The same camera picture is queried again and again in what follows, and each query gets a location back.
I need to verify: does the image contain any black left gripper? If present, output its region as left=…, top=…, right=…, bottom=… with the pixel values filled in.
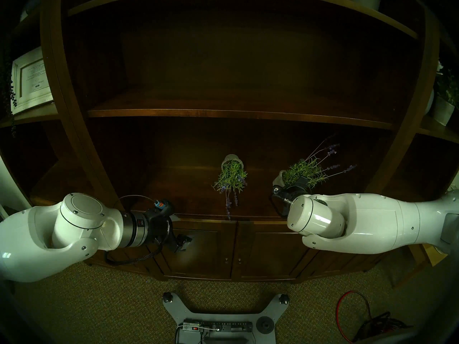
left=145, top=198, right=194, bottom=254

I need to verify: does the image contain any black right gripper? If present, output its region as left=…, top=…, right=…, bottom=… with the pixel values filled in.
left=272, top=176, right=311, bottom=205

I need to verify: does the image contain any fake lavender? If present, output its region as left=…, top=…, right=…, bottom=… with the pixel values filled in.
left=213, top=154, right=249, bottom=221
left=279, top=134, right=358, bottom=191

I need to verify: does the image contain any green plant in white pot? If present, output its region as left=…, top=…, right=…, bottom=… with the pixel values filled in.
left=430, top=60, right=459, bottom=127

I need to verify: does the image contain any dark hanging vine plant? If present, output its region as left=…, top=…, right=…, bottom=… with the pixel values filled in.
left=0, top=42, right=18, bottom=138

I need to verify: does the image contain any black round caster disc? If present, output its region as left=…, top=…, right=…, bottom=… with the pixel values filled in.
left=257, top=315, right=275, bottom=334

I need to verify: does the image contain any light wooden side table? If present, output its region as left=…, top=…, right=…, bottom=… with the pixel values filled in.
left=391, top=245, right=449, bottom=288

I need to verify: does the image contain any dark wooden bookcase cabinet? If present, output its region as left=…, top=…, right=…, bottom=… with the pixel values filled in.
left=0, top=0, right=459, bottom=285

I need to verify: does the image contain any white framed certificate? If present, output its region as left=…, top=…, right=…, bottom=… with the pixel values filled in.
left=11, top=47, right=55, bottom=115

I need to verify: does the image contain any thin grey wrist wire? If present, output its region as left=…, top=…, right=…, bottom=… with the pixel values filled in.
left=113, top=194, right=160, bottom=209

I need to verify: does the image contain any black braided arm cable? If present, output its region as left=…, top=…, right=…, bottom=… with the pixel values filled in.
left=104, top=220, right=172, bottom=265

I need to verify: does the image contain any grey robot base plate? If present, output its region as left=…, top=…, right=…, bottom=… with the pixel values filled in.
left=162, top=292, right=290, bottom=344

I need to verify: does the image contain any power strip with red switch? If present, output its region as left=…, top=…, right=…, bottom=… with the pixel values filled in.
left=183, top=320, right=253, bottom=334

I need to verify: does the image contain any red extension cable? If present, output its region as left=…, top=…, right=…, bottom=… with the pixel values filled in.
left=335, top=291, right=372, bottom=344

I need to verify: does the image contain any black cable reel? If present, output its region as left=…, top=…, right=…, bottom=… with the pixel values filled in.
left=353, top=311, right=413, bottom=344

